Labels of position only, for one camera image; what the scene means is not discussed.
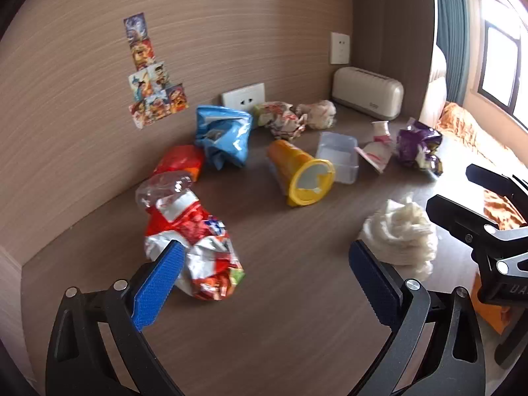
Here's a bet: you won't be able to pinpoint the white tissue box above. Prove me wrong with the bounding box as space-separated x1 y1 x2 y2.
331 67 405 121

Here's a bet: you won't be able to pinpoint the teal curtain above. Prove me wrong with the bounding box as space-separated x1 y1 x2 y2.
436 0 470 106

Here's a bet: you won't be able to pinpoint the purple snack bag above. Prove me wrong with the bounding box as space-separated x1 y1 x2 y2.
396 118 443 177

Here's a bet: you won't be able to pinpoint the white wall socket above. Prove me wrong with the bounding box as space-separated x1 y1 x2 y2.
329 32 351 65
221 83 266 112

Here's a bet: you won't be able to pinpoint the clear plastic box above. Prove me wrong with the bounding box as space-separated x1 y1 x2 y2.
316 131 359 184

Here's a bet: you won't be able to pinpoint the white tissue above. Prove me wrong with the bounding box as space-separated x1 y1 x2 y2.
358 196 439 281

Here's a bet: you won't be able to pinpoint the beige paper ball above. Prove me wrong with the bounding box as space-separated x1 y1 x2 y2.
295 100 337 130

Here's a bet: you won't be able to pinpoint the lower white wall socket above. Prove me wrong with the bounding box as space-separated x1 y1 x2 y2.
221 83 266 112

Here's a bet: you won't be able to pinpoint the pink white pouch with cap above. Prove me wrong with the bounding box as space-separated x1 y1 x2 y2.
355 121 395 174

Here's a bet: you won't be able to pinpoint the window frame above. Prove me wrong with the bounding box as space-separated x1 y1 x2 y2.
478 0 527 125

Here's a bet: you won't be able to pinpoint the orange red snack wrapper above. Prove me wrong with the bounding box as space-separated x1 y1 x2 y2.
153 145 205 182

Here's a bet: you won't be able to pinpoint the white padded headboard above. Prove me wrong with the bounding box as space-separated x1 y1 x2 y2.
419 45 447 128

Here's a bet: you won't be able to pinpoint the red silver snack bag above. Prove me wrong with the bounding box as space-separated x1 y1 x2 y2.
135 171 244 301

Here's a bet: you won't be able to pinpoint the orange bed cover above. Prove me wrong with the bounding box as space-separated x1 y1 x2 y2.
435 101 528 335

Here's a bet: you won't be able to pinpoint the blue plastic bag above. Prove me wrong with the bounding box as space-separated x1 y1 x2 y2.
195 106 252 170

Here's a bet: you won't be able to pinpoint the patterned paper wrapper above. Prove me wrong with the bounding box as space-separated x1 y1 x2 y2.
253 101 307 141

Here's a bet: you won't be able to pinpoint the cartoon stickers on wall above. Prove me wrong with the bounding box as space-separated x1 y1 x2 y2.
123 13 189 130

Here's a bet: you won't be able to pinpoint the upper white wall socket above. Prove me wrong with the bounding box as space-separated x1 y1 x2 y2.
329 32 351 65

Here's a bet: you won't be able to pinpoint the yellow orange paper cup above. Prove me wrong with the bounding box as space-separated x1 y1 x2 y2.
267 140 336 208

